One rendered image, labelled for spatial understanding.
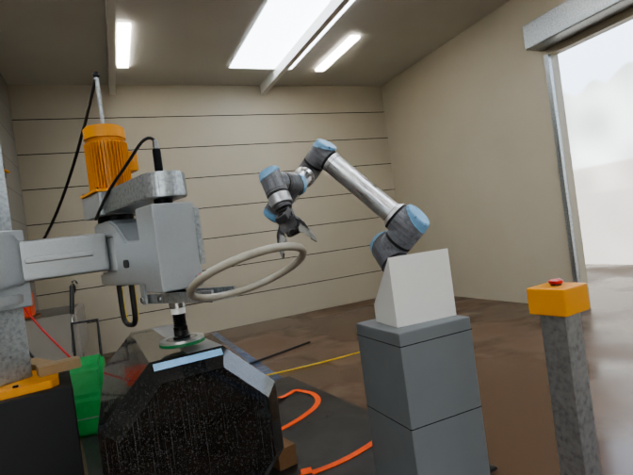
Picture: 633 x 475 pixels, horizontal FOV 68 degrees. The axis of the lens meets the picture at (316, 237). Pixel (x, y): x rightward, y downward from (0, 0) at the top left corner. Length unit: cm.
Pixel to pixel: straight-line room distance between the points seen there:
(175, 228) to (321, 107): 671
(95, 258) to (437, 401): 197
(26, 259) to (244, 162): 560
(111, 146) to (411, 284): 188
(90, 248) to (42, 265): 25
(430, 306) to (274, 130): 642
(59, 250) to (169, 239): 78
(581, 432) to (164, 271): 174
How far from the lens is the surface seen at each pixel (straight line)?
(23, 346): 295
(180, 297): 226
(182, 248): 234
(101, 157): 298
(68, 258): 290
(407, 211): 231
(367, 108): 925
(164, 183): 232
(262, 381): 245
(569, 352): 155
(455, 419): 237
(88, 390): 426
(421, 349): 218
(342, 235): 855
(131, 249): 260
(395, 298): 220
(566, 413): 163
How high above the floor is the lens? 132
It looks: level
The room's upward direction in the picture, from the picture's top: 8 degrees counter-clockwise
